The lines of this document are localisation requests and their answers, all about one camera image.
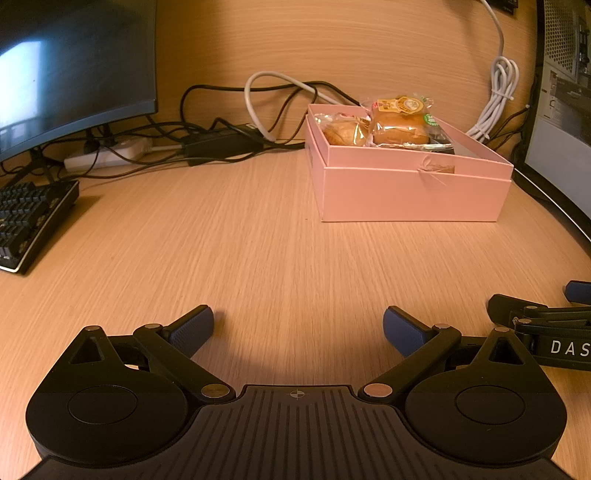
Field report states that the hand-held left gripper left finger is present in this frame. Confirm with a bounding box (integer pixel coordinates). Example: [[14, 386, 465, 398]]
[[67, 305, 237, 403]]

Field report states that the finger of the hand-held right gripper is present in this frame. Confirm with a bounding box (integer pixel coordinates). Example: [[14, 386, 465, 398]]
[[488, 294, 591, 334], [563, 280, 591, 306]]

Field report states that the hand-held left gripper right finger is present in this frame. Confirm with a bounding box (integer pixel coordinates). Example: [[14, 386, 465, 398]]
[[360, 305, 532, 401]]

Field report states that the pink cardboard box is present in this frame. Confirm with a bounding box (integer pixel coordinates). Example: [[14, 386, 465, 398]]
[[304, 103, 515, 223]]

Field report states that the bread packet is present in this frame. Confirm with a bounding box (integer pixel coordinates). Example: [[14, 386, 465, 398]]
[[361, 93, 438, 148], [318, 114, 373, 147]]

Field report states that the glass computer case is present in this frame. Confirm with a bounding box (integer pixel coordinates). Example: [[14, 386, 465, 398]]
[[514, 0, 591, 241]]

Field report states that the black power brick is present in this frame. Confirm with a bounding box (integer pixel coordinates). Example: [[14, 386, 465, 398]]
[[181, 123, 265, 165]]

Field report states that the white power strip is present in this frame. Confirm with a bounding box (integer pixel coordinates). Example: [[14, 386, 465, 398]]
[[63, 137, 154, 172]]

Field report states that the black keyboard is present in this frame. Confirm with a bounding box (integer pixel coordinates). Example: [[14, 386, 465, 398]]
[[0, 179, 81, 276]]

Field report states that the black computer monitor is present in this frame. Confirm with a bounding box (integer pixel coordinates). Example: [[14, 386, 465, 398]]
[[0, 0, 160, 163]]

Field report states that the grey bundled power cable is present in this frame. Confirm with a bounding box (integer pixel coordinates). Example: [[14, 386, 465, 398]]
[[465, 0, 521, 142]]

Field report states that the black cable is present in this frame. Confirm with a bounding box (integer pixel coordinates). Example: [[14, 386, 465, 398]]
[[179, 83, 362, 140]]

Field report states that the white looped cable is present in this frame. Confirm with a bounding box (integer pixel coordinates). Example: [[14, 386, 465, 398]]
[[244, 71, 360, 142]]

